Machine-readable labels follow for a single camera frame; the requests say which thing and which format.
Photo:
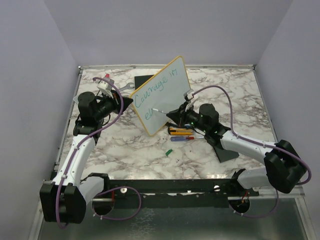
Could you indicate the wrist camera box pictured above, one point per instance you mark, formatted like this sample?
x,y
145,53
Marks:
x,y
189,95
105,87

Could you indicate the small white square device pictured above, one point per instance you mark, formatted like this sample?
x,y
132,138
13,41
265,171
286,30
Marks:
x,y
75,99

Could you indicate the yellow utility knife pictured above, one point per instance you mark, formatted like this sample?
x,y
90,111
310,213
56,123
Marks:
x,y
179,131

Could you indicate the blue red screwdriver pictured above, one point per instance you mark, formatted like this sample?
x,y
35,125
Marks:
x,y
185,138

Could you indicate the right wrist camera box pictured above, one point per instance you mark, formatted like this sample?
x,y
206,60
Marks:
x,y
189,95

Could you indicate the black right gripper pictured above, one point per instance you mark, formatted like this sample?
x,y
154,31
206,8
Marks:
x,y
179,115

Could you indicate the blue handled cutting pliers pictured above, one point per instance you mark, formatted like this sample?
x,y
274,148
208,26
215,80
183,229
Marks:
x,y
173,125

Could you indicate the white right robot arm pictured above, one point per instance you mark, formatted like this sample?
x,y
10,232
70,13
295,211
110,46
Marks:
x,y
282,169

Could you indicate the silver open-end wrench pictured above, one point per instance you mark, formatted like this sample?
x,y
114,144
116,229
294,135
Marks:
x,y
128,86

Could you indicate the large black network switch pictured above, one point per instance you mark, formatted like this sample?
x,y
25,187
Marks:
x,y
140,80

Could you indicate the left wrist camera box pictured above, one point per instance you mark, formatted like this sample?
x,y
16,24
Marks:
x,y
105,87

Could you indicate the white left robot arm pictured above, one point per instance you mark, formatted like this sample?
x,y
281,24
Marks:
x,y
66,198

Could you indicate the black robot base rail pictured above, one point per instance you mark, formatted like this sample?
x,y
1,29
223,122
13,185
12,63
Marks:
x,y
162,194

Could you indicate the white green whiteboard marker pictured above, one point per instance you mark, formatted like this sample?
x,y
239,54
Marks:
x,y
159,111

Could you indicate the green marker cap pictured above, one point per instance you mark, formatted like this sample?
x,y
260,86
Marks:
x,y
168,152

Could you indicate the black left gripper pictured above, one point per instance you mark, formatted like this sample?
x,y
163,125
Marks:
x,y
116,100

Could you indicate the yellow framed whiteboard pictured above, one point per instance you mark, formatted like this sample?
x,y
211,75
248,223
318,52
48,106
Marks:
x,y
164,91

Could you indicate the small black network switch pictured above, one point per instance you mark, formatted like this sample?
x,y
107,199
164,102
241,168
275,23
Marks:
x,y
224,155

